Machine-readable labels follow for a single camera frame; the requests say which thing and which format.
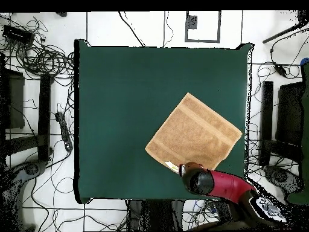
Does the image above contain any tan terry cloth towel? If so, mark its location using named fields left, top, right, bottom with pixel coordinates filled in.
left=144, top=92, right=243, bottom=175

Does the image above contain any black flat panel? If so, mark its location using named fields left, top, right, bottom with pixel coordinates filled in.
left=0, top=68, right=25, bottom=130
left=276, top=81, right=305, bottom=147

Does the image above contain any black power strip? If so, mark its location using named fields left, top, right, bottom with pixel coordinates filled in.
left=214, top=199, right=234, bottom=225
left=54, top=111, right=74, bottom=152

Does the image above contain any dark green table cloth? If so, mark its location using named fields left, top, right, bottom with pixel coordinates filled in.
left=73, top=38, right=253, bottom=205

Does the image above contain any grey swivel chair base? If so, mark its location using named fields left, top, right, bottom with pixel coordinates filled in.
left=263, top=165, right=305, bottom=196
left=0, top=159, right=49, bottom=231

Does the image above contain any black stand bar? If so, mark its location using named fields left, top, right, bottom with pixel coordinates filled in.
left=259, top=80, right=275, bottom=166
left=37, top=72, right=53, bottom=162

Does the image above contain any black power adapter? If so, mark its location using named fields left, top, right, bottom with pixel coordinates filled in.
left=273, top=62, right=288, bottom=77

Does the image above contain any dark grey square plate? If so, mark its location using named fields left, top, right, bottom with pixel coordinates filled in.
left=186, top=14, right=198, bottom=30

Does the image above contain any black tripod leg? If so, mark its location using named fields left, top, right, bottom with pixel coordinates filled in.
left=262, top=10, right=309, bottom=45

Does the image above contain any black box device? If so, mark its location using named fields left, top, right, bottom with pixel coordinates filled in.
left=2, top=24, right=36, bottom=47

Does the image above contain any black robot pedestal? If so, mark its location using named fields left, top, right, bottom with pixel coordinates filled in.
left=126, top=199, right=185, bottom=231

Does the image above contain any grey square floor frame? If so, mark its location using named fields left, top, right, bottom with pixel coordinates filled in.
left=185, top=10, right=221, bottom=44

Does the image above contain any black cable tangle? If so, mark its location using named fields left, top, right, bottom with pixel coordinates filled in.
left=14, top=16, right=75, bottom=80

